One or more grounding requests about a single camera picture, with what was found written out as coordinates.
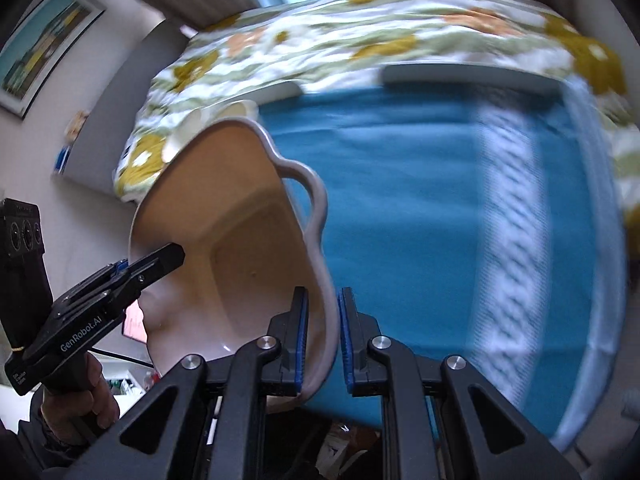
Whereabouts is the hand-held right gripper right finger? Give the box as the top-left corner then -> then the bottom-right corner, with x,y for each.
338,286 -> 581,480

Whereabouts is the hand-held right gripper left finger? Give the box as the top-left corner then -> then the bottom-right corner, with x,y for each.
105,286 -> 308,480

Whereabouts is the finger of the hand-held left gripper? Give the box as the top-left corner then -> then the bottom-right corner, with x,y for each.
122,242 -> 187,292
102,258 -> 129,282

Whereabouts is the pink scalloped bowl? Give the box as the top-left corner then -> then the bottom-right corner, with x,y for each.
129,117 -> 333,413

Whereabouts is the white cup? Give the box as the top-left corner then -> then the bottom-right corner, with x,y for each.
162,109 -> 207,165

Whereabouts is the person's left forearm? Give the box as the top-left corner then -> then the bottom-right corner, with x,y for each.
0,390 -> 91,480

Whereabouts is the person's left hand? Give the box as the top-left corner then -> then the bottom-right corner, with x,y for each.
40,349 -> 122,444

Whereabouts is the phone with pink screen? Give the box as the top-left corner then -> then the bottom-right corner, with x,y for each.
122,304 -> 149,344

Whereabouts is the blue tablecloth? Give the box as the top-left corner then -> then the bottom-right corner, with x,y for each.
259,84 -> 627,455

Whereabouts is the small cardboard box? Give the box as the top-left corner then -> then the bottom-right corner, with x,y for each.
67,110 -> 90,142

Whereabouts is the grey headboard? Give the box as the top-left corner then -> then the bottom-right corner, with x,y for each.
65,20 -> 195,197

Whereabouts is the framed houses picture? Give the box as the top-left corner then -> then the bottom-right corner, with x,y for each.
0,0 -> 107,121

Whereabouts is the floral blanket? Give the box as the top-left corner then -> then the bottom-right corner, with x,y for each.
112,0 -> 640,211

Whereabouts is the grey bed table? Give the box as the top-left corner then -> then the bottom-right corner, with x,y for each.
269,63 -> 560,99

